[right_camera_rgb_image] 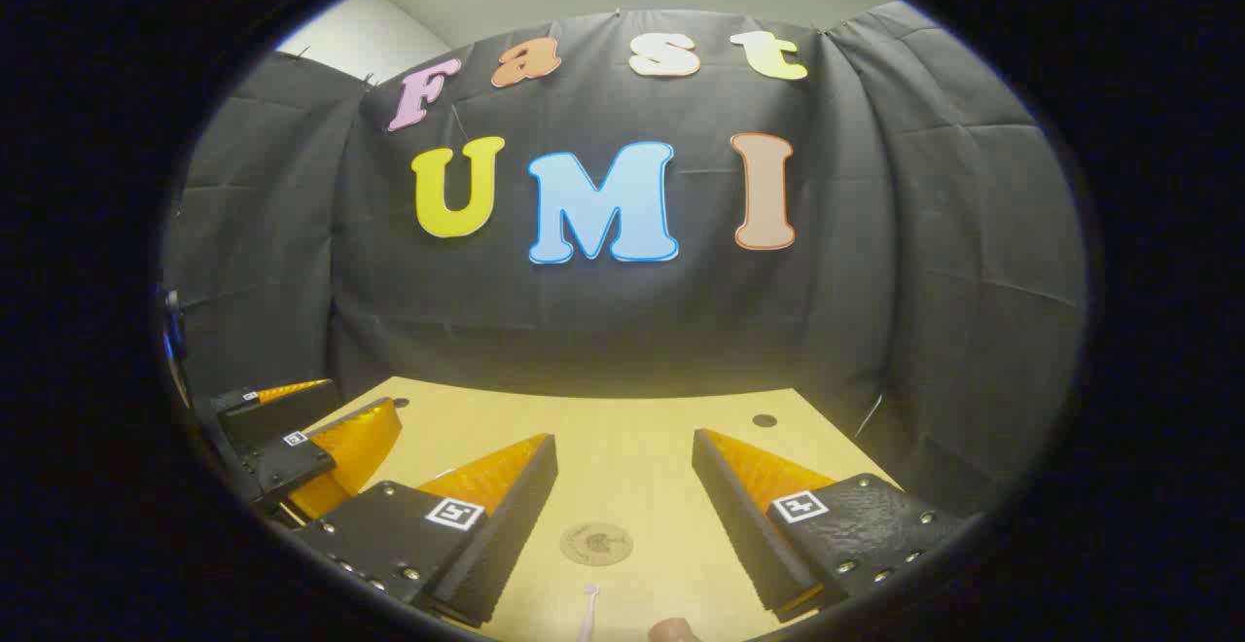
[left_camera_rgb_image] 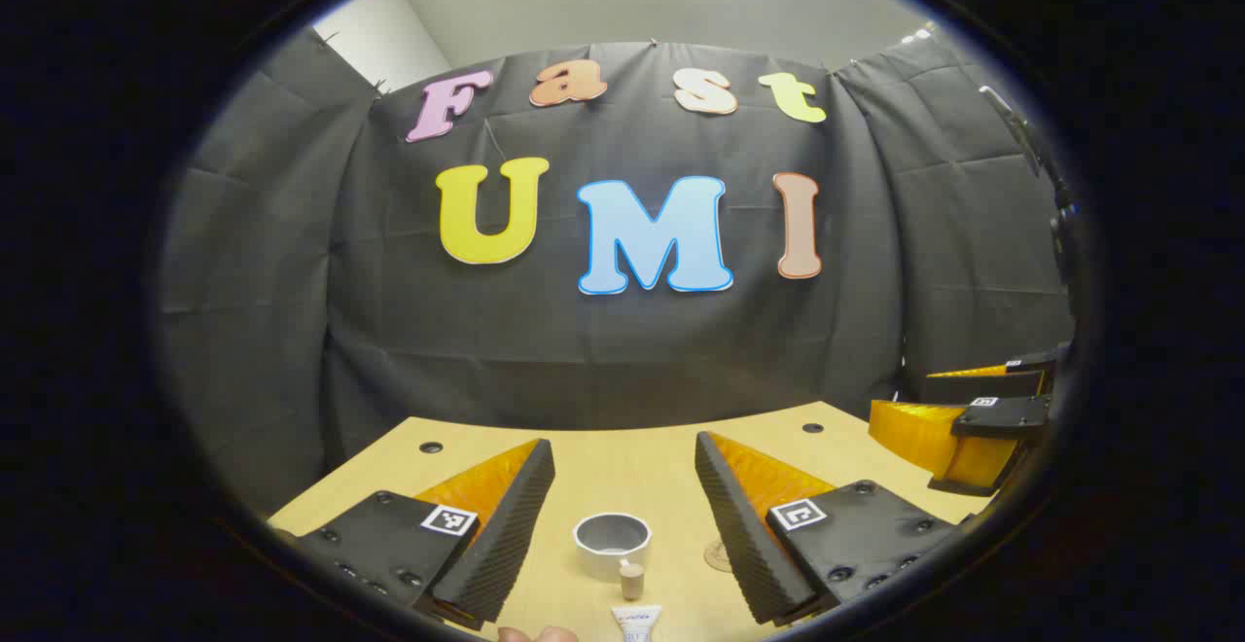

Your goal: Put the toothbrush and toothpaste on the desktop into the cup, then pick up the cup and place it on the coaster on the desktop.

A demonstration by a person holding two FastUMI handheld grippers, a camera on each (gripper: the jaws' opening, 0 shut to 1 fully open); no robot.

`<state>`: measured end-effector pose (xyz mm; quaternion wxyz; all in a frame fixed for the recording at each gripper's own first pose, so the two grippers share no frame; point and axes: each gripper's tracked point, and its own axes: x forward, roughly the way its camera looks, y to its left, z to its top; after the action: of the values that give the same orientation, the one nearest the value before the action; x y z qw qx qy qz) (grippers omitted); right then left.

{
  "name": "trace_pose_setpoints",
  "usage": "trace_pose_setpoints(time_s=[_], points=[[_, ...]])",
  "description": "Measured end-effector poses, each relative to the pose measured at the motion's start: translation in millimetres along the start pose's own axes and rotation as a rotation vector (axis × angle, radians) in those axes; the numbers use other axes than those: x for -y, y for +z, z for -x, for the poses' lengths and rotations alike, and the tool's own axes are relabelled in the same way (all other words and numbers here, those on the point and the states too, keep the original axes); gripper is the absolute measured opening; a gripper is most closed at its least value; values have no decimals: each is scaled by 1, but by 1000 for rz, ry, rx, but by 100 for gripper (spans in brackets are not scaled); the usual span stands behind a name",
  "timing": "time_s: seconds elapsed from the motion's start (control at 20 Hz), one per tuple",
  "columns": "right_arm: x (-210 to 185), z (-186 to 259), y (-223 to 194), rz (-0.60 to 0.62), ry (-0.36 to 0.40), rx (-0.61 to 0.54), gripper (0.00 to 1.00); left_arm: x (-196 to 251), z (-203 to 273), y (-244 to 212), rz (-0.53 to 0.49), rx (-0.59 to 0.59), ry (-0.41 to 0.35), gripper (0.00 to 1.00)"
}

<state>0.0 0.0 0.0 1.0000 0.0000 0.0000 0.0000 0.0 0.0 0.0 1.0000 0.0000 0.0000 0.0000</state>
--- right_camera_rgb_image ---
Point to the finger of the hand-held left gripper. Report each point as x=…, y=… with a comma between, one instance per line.
x=282, y=418
x=355, y=447

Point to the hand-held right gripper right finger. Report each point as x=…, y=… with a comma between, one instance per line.
x=734, y=525

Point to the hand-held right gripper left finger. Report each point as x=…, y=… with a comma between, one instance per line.
x=511, y=535

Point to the round cork coaster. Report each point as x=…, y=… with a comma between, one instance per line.
x=596, y=544

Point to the white toothbrush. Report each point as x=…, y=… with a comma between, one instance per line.
x=588, y=615

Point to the wooden desktop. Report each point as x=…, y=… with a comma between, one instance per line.
x=622, y=447

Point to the black backdrop cloth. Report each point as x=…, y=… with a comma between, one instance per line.
x=603, y=321

